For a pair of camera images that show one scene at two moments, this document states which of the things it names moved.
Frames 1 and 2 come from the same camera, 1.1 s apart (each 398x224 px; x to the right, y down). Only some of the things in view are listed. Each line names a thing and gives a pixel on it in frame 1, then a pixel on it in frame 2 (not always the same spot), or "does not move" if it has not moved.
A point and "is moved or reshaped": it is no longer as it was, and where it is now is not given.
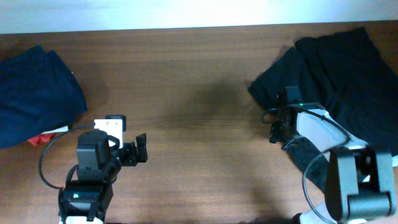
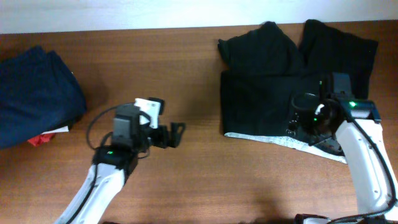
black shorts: [345, 73] is moved or reshaped
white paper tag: [62, 129] does not move
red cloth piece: [45, 137] does not move
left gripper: [132, 156] → [160, 140]
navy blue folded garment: [39, 93] does not move
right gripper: [275, 132] → [301, 123]
